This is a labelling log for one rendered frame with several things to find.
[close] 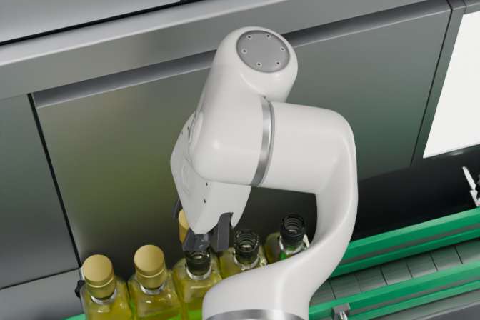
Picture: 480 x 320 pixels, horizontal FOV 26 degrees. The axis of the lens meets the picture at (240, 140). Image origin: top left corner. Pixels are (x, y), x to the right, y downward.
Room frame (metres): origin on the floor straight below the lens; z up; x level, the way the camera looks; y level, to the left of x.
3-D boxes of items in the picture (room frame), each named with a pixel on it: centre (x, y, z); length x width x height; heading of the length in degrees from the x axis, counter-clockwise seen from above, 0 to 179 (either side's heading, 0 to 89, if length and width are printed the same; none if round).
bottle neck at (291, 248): (0.57, -0.06, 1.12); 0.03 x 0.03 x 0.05
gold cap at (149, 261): (0.52, 0.10, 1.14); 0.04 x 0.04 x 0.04
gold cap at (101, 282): (0.51, 0.16, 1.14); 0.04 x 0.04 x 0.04
